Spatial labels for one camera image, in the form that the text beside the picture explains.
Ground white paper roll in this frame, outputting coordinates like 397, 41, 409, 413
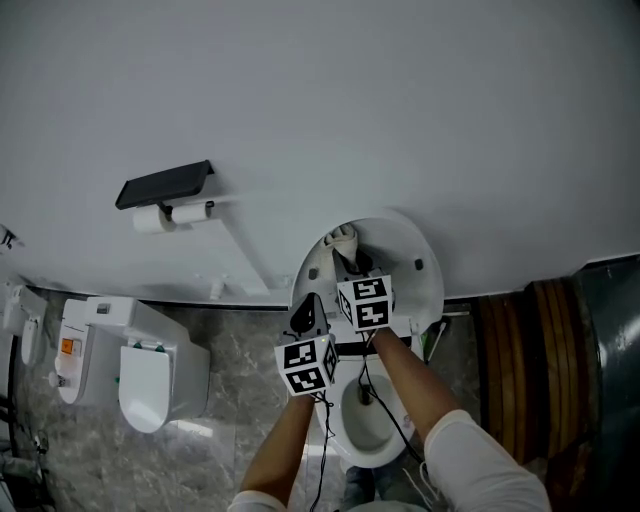
169, 200, 214, 225

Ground person's left forearm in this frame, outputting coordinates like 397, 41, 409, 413
239, 394, 316, 506

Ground black wall shelf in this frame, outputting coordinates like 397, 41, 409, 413
115, 159, 215, 211

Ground white wiping cloth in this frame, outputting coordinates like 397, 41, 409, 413
322, 224, 361, 281

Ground white toilet lid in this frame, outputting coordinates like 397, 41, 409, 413
290, 207, 445, 346

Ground small white toilet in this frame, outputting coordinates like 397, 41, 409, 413
2, 284, 49, 369

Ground person's right forearm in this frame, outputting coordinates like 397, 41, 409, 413
372, 327, 464, 444

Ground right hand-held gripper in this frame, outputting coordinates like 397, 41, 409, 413
332, 249, 397, 334

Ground white smart toilet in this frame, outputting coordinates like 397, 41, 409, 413
312, 319, 431, 469

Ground white toilet with tank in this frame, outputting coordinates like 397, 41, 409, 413
84, 295, 211, 434

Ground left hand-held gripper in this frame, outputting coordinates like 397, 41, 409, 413
273, 292, 339, 398

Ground person's jeans legs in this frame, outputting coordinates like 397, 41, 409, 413
342, 449, 426, 512

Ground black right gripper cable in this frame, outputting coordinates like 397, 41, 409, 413
357, 332, 426, 466

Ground thick toilet paper roll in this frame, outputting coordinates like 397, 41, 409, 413
132, 204, 176, 235

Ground white tankless toilet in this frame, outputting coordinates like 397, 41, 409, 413
55, 298, 101, 405

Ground person's white shirt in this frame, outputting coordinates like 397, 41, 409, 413
227, 409, 551, 512

